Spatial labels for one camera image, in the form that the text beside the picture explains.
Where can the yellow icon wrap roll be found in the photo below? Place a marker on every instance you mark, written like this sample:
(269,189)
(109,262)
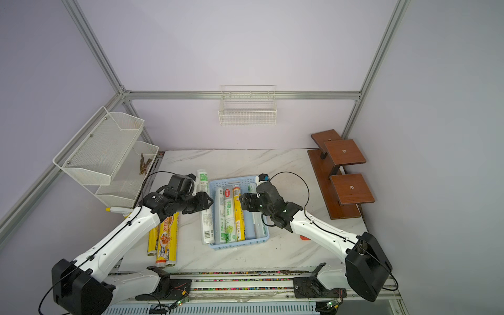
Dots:
(152,242)

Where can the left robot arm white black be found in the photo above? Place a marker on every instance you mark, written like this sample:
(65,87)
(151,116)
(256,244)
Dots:
(85,286)

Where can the upper white mesh shelf basket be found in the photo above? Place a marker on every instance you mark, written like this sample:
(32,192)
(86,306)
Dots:
(95,154)

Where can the white green grape wrap roll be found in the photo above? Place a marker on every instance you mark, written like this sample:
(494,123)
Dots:
(230,221)

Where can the brown clips in basket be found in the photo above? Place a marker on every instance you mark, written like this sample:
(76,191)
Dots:
(144,164)

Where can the yellow red chef wrap roll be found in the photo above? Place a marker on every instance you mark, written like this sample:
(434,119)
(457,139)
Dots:
(167,242)

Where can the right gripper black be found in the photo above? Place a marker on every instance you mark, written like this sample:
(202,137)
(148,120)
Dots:
(253,207)

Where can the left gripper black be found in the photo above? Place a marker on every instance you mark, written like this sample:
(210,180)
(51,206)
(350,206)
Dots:
(202,197)

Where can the white mesh shelf basket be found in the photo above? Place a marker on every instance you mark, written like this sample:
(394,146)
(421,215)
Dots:
(95,154)
(125,187)

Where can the light blue plastic basket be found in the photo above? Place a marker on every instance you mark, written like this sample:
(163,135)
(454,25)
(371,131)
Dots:
(250,237)

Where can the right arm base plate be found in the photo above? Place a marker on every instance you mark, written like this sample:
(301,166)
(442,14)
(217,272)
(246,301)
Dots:
(310,287)

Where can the brown wooden tiered stand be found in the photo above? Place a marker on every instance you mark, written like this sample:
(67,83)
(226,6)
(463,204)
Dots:
(343,193)

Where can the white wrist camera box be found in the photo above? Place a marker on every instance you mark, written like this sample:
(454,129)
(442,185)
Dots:
(261,178)

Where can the lower white mesh shelf basket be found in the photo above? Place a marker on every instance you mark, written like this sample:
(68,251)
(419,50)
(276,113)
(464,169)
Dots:
(125,187)

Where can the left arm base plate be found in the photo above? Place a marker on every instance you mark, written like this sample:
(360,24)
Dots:
(170,290)

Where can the white wire wall basket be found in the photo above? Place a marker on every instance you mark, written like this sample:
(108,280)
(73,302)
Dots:
(247,105)

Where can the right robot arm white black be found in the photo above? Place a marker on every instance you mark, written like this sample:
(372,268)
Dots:
(367,267)

